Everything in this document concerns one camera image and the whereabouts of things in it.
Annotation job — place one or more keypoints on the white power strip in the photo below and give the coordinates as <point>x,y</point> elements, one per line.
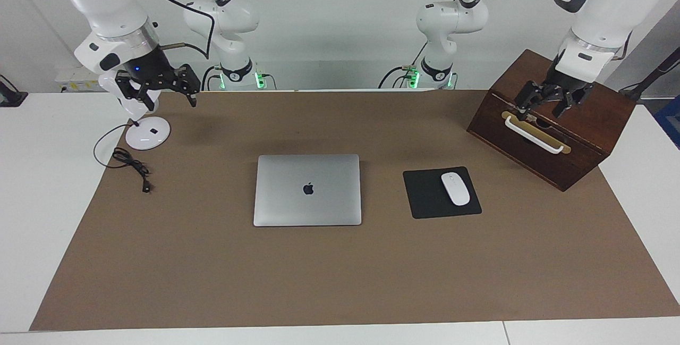
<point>71,82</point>

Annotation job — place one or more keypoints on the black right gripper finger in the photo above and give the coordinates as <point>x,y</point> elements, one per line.
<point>133,87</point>
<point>190,82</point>

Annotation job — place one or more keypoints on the silver apple laptop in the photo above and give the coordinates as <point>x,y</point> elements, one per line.
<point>308,191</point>

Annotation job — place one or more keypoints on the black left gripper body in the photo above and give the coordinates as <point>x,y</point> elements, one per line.
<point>568,84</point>

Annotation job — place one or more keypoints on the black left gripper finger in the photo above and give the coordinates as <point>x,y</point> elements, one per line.
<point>531,98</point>
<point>567,104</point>

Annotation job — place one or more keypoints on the black stand pole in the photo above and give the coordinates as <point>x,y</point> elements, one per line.
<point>653,76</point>

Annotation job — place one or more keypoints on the black mouse pad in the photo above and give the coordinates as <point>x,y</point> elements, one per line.
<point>425,196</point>

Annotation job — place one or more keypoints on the brown table mat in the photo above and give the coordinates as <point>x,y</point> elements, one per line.
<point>340,281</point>

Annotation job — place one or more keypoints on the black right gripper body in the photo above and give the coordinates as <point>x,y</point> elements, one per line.
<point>149,68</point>

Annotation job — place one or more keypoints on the black clamp mount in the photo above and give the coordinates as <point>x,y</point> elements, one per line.
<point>10,98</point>

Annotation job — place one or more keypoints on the white desk lamp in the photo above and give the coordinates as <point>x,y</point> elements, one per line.
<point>147,135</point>

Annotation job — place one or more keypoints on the white computer mouse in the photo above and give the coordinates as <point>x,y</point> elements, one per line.
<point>456,189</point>

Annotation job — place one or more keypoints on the dark brown wooden box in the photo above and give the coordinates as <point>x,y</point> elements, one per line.
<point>611,116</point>

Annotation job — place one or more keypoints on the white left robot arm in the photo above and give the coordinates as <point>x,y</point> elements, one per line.
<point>611,5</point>

